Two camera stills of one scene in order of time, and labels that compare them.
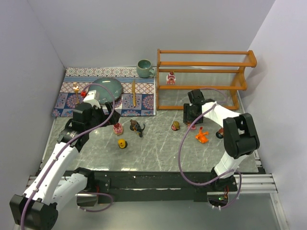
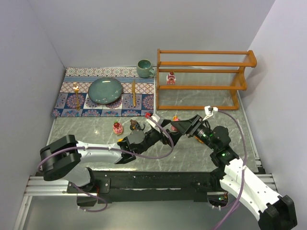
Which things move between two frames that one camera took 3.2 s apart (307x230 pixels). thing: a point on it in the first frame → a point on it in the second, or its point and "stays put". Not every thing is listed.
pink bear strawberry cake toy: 171,79 stays put
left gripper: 107,114 → 164,132
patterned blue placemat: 138,94 stays put
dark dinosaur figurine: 135,126 stays put
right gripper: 192,115 → 194,125
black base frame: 155,186 stays put
